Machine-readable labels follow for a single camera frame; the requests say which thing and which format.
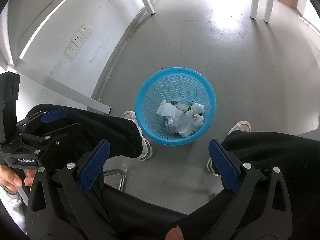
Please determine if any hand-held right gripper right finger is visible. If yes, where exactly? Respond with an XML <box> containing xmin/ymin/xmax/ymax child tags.
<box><xmin>209</xmin><ymin>139</ymin><xmax>293</xmax><ymax>240</ymax></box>

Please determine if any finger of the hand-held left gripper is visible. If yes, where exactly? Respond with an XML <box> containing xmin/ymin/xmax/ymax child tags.
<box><xmin>21</xmin><ymin>123</ymin><xmax>84</xmax><ymax>153</ymax></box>
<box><xmin>16</xmin><ymin>108</ymin><xmax>68</xmax><ymax>130</ymax></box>

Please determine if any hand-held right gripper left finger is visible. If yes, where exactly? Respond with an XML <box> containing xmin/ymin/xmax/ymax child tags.
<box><xmin>26</xmin><ymin>139</ymin><xmax>118</xmax><ymax>240</ymax></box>

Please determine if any clear printed plastic wrapper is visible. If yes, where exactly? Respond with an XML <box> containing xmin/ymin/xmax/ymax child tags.
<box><xmin>164</xmin><ymin>116</ymin><xmax>182</xmax><ymax>136</ymax></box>

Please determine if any small yellowish wrapper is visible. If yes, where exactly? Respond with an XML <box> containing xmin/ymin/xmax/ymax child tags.
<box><xmin>175</xmin><ymin>100</ymin><xmax>193</xmax><ymax>112</ymax></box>

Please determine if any white tissue strip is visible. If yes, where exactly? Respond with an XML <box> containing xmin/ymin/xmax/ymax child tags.
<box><xmin>156</xmin><ymin>100</ymin><xmax>179</xmax><ymax>117</ymax></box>

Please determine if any blue plastic wastebasket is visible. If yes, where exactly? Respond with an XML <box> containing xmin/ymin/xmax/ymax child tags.
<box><xmin>134</xmin><ymin>67</ymin><xmax>217</xmax><ymax>147</ymax></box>

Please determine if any person's left forearm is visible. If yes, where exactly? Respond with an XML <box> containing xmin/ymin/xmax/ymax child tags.
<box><xmin>0</xmin><ymin>192</ymin><xmax>28</xmax><ymax>233</ymax></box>

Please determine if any person's left hand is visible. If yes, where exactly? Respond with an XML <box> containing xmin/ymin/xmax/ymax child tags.
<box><xmin>0</xmin><ymin>166</ymin><xmax>35</xmax><ymax>187</ymax></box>

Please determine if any person's right hand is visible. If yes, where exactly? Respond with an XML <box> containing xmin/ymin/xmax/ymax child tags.
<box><xmin>166</xmin><ymin>225</ymin><xmax>184</xmax><ymax>240</ymax></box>

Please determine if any person's left leg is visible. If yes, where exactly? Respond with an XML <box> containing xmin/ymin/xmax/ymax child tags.
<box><xmin>24</xmin><ymin>104</ymin><xmax>188</xmax><ymax>240</ymax></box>

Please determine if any person's leg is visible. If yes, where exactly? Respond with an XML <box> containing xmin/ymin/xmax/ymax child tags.
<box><xmin>175</xmin><ymin>129</ymin><xmax>320</xmax><ymax>240</ymax></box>
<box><xmin>24</xmin><ymin>104</ymin><xmax>188</xmax><ymax>240</ymax></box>

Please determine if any person's right white sneaker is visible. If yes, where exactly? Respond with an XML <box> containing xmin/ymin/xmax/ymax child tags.
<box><xmin>205</xmin><ymin>120</ymin><xmax>252</xmax><ymax>177</ymax></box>

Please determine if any person's white sneaker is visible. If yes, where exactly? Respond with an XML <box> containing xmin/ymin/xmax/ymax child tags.
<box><xmin>205</xmin><ymin>120</ymin><xmax>252</xmax><ymax>177</ymax></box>
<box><xmin>123</xmin><ymin>110</ymin><xmax>153</xmax><ymax>160</ymax></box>

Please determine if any person's right leg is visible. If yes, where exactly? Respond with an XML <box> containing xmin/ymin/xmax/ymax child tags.
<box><xmin>175</xmin><ymin>129</ymin><xmax>320</xmax><ymax>240</ymax></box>

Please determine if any person's left white sneaker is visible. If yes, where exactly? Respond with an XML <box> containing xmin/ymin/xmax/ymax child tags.
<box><xmin>123</xmin><ymin>110</ymin><xmax>153</xmax><ymax>160</ymax></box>

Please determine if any metal watch band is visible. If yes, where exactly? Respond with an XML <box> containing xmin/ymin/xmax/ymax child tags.
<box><xmin>0</xmin><ymin>184</ymin><xmax>18</xmax><ymax>196</ymax></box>

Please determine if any grey table frame beam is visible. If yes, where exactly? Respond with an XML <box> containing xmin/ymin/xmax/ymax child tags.
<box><xmin>0</xmin><ymin>55</ymin><xmax>112</xmax><ymax>115</ymax></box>

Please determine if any chrome tube frame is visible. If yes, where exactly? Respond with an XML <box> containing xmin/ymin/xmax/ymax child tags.
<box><xmin>104</xmin><ymin>169</ymin><xmax>126</xmax><ymax>191</ymax></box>

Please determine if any white wall socket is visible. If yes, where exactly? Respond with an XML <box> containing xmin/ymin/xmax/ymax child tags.
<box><xmin>71</xmin><ymin>31</ymin><xmax>88</xmax><ymax>48</ymax></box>
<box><xmin>64</xmin><ymin>42</ymin><xmax>81</xmax><ymax>60</ymax></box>
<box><xmin>79</xmin><ymin>22</ymin><xmax>93</xmax><ymax>37</ymax></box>

